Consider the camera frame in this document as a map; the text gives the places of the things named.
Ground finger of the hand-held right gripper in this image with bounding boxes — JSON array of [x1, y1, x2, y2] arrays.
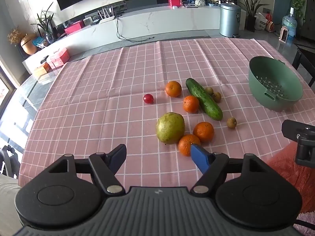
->
[[282, 119, 315, 142]]

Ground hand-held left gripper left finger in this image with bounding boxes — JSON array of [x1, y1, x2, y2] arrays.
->
[[47, 144, 127, 195]]

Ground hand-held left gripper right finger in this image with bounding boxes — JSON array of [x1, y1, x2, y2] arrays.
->
[[189, 144, 269, 195]]

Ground orange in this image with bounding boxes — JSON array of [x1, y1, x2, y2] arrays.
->
[[183, 95, 200, 114], [193, 122, 215, 143], [165, 81, 182, 98], [178, 134, 201, 157]]

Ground green pear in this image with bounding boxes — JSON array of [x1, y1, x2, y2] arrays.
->
[[156, 112, 185, 145]]

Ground green cucumber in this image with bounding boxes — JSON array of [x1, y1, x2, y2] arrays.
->
[[185, 78, 223, 121]]

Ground green colander bowl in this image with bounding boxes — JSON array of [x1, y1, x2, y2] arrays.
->
[[248, 56, 304, 112]]

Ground orange-red fleece cloth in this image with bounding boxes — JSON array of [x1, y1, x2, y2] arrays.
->
[[267, 143, 315, 215]]

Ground pink checked tablecloth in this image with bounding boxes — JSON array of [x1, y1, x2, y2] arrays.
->
[[18, 38, 315, 190]]

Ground pink fluffy cloth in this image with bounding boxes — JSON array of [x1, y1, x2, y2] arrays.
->
[[298, 211, 315, 236]]

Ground small pink appliance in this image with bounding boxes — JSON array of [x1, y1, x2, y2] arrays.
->
[[279, 27, 289, 42]]

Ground blue water jug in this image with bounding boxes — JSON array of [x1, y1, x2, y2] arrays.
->
[[281, 7, 298, 41]]

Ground red bag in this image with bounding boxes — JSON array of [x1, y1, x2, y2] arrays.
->
[[265, 13, 276, 32]]

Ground black office chair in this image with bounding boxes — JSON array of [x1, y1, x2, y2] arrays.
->
[[0, 145, 20, 178]]

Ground white plastic bag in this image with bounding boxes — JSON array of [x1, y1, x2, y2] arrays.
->
[[254, 12, 269, 30]]

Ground pink gift boxes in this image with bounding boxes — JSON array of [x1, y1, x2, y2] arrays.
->
[[47, 48, 70, 69]]

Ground tall-leaf potted plant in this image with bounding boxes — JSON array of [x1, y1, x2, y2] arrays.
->
[[232, 0, 274, 32]]

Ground orange carton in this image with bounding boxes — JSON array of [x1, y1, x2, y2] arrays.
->
[[34, 63, 51, 78]]

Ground silver pedal trash can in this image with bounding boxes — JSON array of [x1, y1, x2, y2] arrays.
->
[[219, 3, 242, 38]]

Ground long red box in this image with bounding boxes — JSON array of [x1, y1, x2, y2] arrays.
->
[[64, 21, 85, 35]]

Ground white marble media cabinet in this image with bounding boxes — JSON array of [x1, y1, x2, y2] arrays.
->
[[22, 4, 222, 74]]

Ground blue packet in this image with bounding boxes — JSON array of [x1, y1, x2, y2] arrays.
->
[[32, 36, 49, 48]]

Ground white router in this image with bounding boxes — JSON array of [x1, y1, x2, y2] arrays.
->
[[97, 7, 116, 21]]

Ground orange vase with dried flowers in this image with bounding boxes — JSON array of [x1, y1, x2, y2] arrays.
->
[[7, 28, 39, 55]]

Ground potted plant in glass vase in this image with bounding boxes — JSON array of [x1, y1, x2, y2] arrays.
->
[[31, 2, 59, 42]]

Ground black power cable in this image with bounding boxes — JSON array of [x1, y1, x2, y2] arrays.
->
[[116, 14, 154, 42]]

